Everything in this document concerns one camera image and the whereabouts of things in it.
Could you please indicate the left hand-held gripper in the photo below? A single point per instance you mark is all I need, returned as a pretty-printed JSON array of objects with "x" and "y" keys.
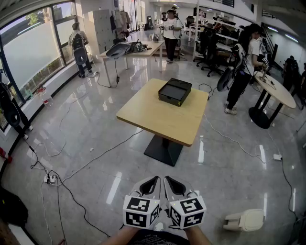
[{"x": 136, "y": 210}]

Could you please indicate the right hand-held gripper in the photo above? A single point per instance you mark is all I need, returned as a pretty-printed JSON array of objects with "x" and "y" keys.
[{"x": 189, "y": 210}]

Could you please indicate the black drawer box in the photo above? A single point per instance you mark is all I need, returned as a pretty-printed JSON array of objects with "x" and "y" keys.
[{"x": 173, "y": 92}]

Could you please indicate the person's left forearm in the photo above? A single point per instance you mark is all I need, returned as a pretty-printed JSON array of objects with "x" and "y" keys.
[{"x": 122, "y": 235}]

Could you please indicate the person's right forearm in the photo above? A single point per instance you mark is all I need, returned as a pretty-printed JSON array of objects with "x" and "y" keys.
[{"x": 197, "y": 235}]

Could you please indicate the person's white shoe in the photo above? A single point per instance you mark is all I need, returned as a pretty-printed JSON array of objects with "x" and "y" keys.
[{"x": 159, "y": 226}]

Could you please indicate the person's dark printed shirt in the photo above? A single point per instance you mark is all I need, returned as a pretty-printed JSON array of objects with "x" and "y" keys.
[{"x": 157, "y": 238}]

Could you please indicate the white power strip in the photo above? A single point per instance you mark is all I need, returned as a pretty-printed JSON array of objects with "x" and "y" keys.
[{"x": 50, "y": 179}]

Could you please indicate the white power adapter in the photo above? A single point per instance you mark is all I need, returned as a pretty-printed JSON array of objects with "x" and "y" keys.
[{"x": 277, "y": 157}]

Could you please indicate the grey backpack shell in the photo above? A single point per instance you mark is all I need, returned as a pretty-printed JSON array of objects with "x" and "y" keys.
[
  {"x": 224, "y": 80},
  {"x": 118, "y": 50},
  {"x": 80, "y": 55},
  {"x": 9, "y": 112}
]

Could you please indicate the rectangular wooden table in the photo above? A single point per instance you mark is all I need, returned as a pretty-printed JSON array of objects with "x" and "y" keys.
[{"x": 141, "y": 53}]

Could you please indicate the clear plastic bottle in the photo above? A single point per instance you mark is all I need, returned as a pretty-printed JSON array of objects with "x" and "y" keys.
[{"x": 46, "y": 98}]

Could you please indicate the black bag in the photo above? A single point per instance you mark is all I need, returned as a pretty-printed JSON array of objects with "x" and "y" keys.
[{"x": 12, "y": 208}]

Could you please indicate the round wooden table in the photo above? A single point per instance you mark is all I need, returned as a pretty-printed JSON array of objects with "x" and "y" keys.
[{"x": 277, "y": 92}]

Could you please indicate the pile of equipment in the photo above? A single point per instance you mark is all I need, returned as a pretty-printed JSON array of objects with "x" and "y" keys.
[{"x": 138, "y": 46}]

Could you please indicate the black office chair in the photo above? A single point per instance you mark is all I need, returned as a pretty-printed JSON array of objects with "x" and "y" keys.
[
  {"x": 212, "y": 47},
  {"x": 202, "y": 47}
]

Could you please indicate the metal stand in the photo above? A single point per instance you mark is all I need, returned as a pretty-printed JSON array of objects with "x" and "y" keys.
[{"x": 263, "y": 73}]

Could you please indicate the silver kettle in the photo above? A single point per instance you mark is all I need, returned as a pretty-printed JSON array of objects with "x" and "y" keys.
[{"x": 154, "y": 37}]

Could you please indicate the white shelving rack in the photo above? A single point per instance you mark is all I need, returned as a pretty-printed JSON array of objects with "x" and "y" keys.
[{"x": 224, "y": 36}]

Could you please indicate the white locker cabinet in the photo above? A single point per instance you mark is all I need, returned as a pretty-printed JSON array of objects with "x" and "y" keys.
[{"x": 102, "y": 28}]

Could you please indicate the clothes rack with coats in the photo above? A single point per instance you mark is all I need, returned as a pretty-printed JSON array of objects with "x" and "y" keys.
[{"x": 122, "y": 21}]

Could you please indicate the large window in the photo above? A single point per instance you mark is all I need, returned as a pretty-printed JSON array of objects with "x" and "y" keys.
[{"x": 31, "y": 52}]

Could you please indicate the square wooden pedestal table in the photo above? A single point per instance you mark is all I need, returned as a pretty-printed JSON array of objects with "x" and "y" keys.
[{"x": 165, "y": 112}]

